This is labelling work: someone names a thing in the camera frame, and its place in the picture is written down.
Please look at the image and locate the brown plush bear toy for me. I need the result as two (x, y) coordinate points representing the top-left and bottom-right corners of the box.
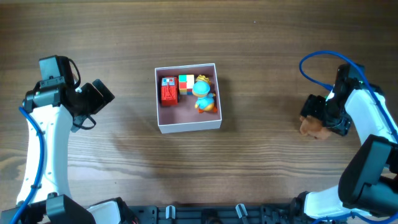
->
(300, 115), (332, 140)

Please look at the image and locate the red toy fire truck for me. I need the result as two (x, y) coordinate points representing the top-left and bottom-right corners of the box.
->
(160, 77), (178, 106)

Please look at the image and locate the multicolour puzzle cube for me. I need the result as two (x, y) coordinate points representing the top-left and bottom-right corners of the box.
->
(178, 74), (195, 95)

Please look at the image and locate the yellow duck toy blue hat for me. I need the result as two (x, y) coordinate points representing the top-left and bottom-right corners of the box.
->
(192, 81), (218, 113)

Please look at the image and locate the yellow round slice toy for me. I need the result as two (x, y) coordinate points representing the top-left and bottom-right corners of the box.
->
(195, 75), (211, 85)

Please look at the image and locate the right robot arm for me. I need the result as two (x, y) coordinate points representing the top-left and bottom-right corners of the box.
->
(300, 63), (397, 223)

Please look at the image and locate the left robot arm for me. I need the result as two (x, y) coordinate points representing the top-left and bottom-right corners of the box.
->
(1, 55), (124, 223)

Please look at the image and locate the white box pink interior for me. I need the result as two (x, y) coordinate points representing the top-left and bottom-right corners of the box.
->
(154, 63), (223, 134)

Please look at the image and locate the left blue cable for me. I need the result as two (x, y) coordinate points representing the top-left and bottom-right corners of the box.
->
(9, 106), (46, 224)

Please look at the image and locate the blue cable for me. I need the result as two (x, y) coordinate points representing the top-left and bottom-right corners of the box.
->
(9, 106), (46, 224)
(298, 50), (398, 224)

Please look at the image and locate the right blue cable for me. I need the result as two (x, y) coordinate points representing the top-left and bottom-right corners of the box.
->
(298, 50), (398, 224)

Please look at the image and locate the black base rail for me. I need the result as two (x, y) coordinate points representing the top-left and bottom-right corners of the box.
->
(129, 203), (314, 224)

